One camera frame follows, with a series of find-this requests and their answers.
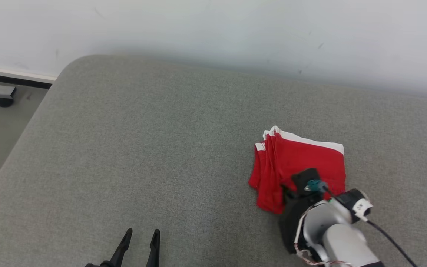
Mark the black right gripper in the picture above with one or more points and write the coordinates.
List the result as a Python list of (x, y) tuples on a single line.
[(291, 222)]

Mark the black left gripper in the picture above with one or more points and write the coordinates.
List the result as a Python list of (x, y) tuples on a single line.
[(98, 264)]

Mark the red shorts with number 23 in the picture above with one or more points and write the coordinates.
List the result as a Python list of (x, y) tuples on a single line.
[(302, 159)]

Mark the black round furniture foot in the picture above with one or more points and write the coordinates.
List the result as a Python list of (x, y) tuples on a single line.
[(2, 101)]

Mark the black floor edge strip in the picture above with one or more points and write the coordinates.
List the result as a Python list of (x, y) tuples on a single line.
[(13, 81)]

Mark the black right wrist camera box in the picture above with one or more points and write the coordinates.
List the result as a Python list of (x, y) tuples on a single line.
[(304, 176)]

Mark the white wall baseboard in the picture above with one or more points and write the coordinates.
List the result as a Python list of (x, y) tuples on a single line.
[(13, 73)]

